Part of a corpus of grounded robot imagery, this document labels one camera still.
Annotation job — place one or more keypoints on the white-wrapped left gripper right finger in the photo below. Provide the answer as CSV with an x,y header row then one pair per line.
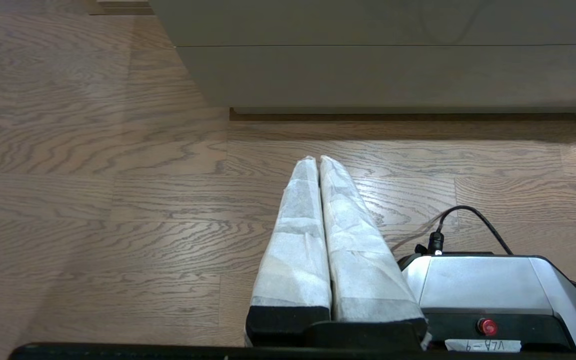
x,y
363,270

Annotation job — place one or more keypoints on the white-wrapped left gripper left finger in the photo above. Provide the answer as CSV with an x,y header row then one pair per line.
x,y
293,260

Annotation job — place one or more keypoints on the beige glossy cabinet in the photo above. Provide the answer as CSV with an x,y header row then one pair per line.
x,y
418,116

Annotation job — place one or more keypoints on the white paper base label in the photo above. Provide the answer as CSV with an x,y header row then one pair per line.
x,y
483,345

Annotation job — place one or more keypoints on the beige long drawer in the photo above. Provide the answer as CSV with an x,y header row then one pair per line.
x,y
318,22

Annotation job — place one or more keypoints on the red emergency stop button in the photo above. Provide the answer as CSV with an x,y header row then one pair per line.
x,y
487,327

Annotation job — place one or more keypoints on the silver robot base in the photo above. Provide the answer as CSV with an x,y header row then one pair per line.
x,y
483,285

